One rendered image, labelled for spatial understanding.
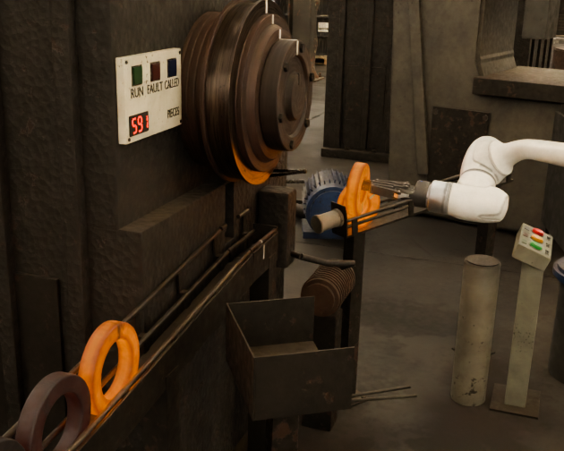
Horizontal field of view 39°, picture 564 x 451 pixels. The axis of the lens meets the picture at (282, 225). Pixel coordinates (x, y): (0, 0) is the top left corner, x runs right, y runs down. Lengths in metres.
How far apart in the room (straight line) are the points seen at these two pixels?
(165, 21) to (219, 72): 0.17
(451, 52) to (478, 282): 2.23
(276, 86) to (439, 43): 2.85
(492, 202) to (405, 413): 0.91
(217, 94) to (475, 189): 0.76
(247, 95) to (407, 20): 2.94
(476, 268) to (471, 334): 0.23
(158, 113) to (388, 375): 1.55
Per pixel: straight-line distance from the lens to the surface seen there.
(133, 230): 1.75
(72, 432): 1.51
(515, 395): 2.88
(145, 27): 1.80
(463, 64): 4.64
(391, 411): 2.78
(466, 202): 2.17
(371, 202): 2.57
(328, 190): 4.20
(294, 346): 1.81
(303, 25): 10.96
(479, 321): 2.72
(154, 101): 1.80
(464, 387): 2.83
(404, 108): 4.81
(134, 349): 1.63
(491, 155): 2.25
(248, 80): 1.89
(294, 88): 1.99
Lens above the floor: 1.42
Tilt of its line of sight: 18 degrees down
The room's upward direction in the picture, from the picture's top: 1 degrees clockwise
